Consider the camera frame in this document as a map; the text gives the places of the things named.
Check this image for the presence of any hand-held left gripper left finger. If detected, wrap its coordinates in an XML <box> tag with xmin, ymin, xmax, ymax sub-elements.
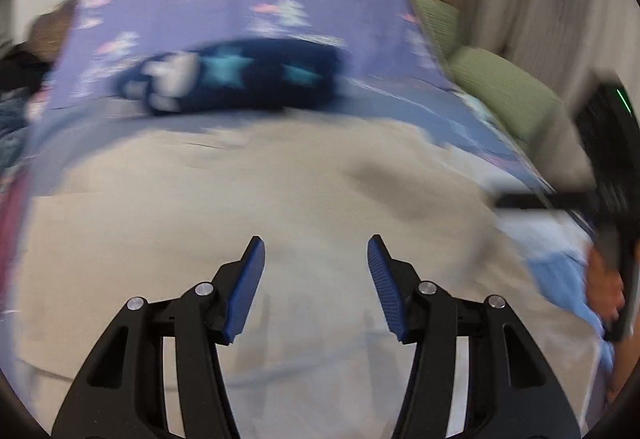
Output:
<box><xmin>51</xmin><ymin>235</ymin><xmax>266</xmax><ymax>439</ymax></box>

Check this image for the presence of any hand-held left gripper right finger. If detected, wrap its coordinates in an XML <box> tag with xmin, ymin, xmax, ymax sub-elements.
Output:
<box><xmin>366</xmin><ymin>234</ymin><xmax>583</xmax><ymax>439</ymax></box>

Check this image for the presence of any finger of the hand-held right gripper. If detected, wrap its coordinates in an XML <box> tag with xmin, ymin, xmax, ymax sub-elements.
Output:
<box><xmin>492</xmin><ymin>191</ymin><xmax>593</xmax><ymax>212</ymax></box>

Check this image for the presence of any beige small garment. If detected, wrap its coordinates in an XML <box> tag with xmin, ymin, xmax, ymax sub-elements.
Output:
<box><xmin>10</xmin><ymin>116</ymin><xmax>608</xmax><ymax>439</ymax></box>

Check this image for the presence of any pile of dark clothes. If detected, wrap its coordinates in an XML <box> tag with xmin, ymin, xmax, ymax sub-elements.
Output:
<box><xmin>0</xmin><ymin>41</ymin><xmax>51</xmax><ymax>172</ymax></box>

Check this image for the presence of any person's right hand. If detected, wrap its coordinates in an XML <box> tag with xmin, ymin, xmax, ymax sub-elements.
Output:
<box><xmin>585</xmin><ymin>244</ymin><xmax>626</xmax><ymax>325</ymax></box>

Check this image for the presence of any light blue cloth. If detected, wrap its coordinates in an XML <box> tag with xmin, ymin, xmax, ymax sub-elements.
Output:
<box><xmin>500</xmin><ymin>211</ymin><xmax>617</xmax><ymax>376</ymax></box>

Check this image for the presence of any green pillow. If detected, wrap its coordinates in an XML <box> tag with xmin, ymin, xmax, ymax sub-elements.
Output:
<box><xmin>446</xmin><ymin>45</ymin><xmax>567</xmax><ymax>146</ymax></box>
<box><xmin>412</xmin><ymin>0</ymin><xmax>462</xmax><ymax>60</ymax></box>

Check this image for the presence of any beige curtain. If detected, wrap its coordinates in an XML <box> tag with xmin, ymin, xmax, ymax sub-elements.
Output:
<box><xmin>450</xmin><ymin>0</ymin><xmax>637</xmax><ymax>192</ymax></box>

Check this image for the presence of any navy star-print folded blanket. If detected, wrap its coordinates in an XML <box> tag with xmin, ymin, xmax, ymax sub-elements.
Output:
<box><xmin>117</xmin><ymin>39</ymin><xmax>351</xmax><ymax>116</ymax></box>

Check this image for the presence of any grey-blue striped bed blanket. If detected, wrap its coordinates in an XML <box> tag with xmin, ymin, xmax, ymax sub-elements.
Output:
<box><xmin>20</xmin><ymin>79</ymin><xmax>601</xmax><ymax>240</ymax></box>

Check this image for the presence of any purple tree-print bed sheet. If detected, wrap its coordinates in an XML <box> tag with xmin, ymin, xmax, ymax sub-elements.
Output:
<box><xmin>42</xmin><ymin>0</ymin><xmax>453</xmax><ymax>112</ymax></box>

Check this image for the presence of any brown cushion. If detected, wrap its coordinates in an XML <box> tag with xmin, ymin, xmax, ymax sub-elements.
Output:
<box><xmin>26</xmin><ymin>0</ymin><xmax>82</xmax><ymax>64</ymax></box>

